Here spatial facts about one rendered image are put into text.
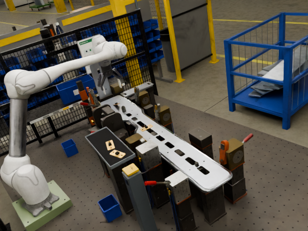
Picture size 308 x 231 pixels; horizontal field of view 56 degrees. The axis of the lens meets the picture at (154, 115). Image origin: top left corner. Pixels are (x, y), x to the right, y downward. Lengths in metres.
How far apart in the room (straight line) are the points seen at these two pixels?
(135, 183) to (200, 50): 4.14
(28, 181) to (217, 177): 1.09
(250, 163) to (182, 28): 3.30
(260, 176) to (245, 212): 0.30
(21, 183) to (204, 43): 4.14
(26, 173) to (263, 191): 1.37
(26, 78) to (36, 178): 0.59
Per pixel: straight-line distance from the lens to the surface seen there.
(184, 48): 4.99
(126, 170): 1.36
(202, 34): 5.29
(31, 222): 1.97
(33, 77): 1.83
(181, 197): 1.44
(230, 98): 3.82
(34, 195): 1.94
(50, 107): 2.62
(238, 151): 1.55
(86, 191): 2.06
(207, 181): 1.45
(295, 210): 1.75
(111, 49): 1.96
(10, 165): 2.06
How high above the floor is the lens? 1.99
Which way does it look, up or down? 29 degrees down
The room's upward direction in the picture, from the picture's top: 13 degrees counter-clockwise
